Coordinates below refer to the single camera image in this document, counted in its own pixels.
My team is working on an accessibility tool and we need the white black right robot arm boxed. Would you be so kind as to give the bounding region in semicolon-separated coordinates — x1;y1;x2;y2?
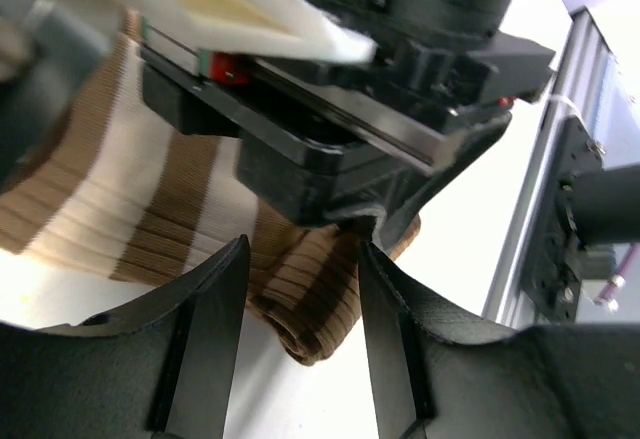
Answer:
142;0;554;251

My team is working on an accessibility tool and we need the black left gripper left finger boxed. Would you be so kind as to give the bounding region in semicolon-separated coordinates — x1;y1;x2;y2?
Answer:
1;237;250;438

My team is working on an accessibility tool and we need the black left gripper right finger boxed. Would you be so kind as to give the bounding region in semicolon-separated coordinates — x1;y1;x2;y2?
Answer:
358;244;639;438

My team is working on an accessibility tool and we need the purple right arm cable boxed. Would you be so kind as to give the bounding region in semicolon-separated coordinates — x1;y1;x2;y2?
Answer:
597;243;640;310

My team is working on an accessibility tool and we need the aluminium front rail frame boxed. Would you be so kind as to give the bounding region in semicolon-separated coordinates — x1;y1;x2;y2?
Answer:
483;7;616;328

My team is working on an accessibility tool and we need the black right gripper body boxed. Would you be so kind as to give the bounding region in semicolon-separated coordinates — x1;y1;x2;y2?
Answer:
141;33;553;250

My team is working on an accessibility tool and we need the brown beige striped sock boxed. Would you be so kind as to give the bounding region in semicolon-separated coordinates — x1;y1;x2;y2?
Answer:
0;8;422;366

